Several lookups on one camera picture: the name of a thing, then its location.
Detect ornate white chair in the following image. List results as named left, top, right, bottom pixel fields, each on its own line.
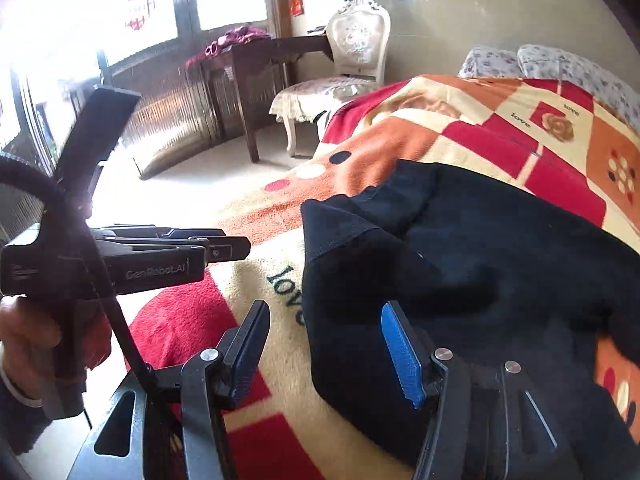
left=270, top=0, right=392, bottom=156

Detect red orange patchwork love blanket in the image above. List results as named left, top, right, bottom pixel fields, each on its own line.
left=131, top=76, right=639, bottom=479

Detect person's left hand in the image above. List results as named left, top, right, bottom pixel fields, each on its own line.
left=0, top=294, right=114, bottom=403

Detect dark wooden table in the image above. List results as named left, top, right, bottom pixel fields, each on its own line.
left=186, top=35, right=333, bottom=164

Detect magenta cloth on table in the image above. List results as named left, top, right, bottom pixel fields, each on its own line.
left=186, top=25, right=273, bottom=68

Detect black ribbed cable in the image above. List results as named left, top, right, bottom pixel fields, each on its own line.
left=0, top=155, right=156, bottom=391

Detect red paper door sticker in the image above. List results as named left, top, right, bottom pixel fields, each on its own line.
left=290, top=0, right=304, bottom=16

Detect blue sweater left forearm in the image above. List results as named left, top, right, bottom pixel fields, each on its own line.
left=1, top=366, right=52, bottom=455

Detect floral white pillow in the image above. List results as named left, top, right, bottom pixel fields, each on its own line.
left=516, top=44, right=639, bottom=132

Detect dark navy pants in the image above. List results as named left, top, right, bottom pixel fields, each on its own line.
left=302, top=160, right=639, bottom=479

